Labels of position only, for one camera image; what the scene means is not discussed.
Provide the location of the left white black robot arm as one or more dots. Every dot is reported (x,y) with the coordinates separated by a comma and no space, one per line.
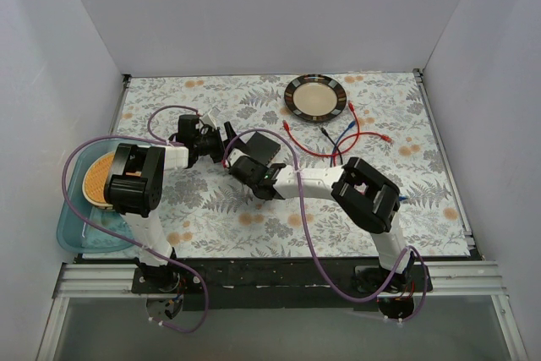
(133,188)

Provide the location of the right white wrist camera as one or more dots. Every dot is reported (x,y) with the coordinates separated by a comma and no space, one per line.
(231,157)

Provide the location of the orange woven round plate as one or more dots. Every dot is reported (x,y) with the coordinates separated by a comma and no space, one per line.
(95,179)

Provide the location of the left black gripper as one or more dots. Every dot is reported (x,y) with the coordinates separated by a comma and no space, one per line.
(220,141)

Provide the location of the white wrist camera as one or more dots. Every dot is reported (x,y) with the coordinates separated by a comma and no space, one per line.
(231,157)
(209,118)

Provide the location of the dark rimmed beige plate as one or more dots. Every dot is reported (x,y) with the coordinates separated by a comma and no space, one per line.
(315,98)

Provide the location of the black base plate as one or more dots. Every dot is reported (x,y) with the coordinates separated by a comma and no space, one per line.
(290,283)

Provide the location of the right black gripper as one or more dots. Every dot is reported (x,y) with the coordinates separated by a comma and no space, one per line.
(236,162)

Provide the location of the teal plastic tray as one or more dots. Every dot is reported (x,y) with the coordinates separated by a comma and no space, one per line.
(73,234)

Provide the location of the floral tablecloth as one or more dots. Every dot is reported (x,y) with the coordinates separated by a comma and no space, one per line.
(206,213)

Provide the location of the black network switch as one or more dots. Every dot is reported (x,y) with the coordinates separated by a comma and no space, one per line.
(262,148)

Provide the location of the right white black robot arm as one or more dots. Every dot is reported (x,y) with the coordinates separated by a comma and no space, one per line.
(369,199)

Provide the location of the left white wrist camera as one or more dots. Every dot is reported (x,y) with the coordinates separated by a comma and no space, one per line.
(209,118)

